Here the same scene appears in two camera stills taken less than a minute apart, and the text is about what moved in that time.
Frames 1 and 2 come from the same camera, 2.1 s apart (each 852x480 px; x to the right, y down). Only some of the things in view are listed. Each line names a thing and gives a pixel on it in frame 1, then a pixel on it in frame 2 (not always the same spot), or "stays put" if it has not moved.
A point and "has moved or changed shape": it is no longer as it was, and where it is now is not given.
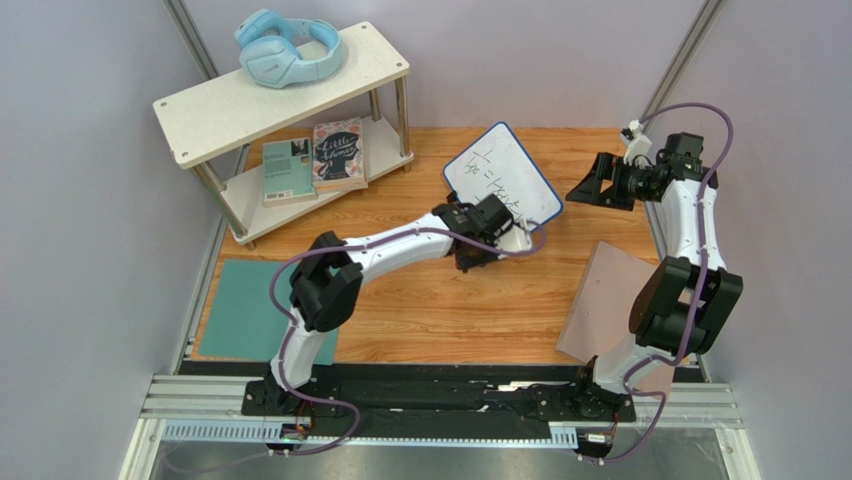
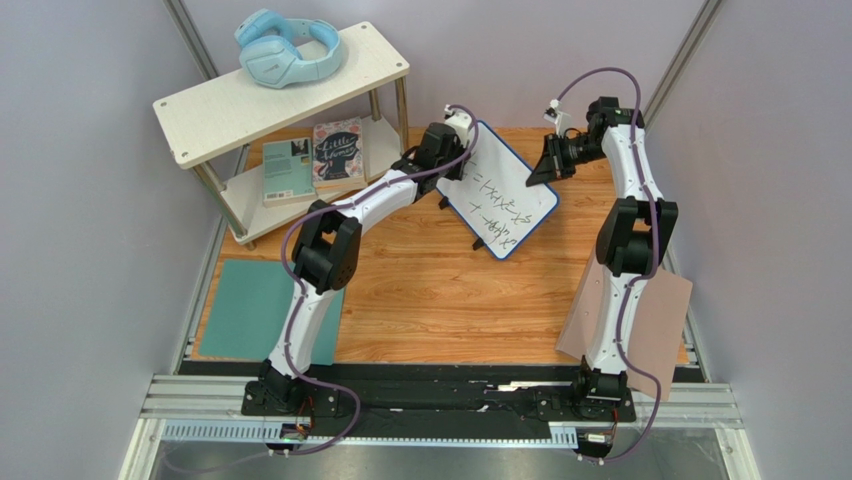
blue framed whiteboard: (496, 163) has moved or changed shape
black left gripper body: (477, 257) → (451, 171)
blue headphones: (268, 52) stays put
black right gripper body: (617, 182) → (559, 158)
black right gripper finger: (608, 168) → (548, 168)
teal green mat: (243, 320) stays put
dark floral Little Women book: (337, 156) stays put
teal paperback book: (287, 171) stays put
